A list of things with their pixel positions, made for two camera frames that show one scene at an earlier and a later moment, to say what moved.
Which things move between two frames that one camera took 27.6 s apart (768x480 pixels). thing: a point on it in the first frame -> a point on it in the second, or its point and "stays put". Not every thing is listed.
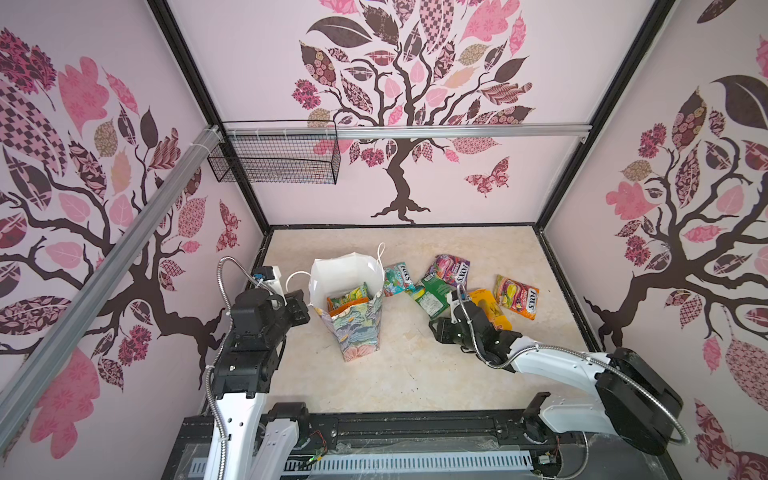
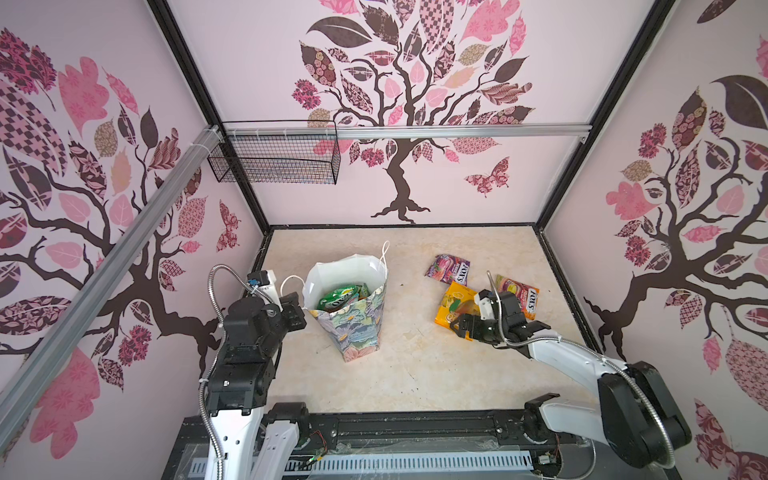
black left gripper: (295, 300) stays put
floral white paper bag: (346, 290) stays put
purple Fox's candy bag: (451, 269) stays put
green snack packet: (435, 300) -> (342, 297)
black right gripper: (443, 325) -> (474, 320)
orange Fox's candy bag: (518, 298) stays put
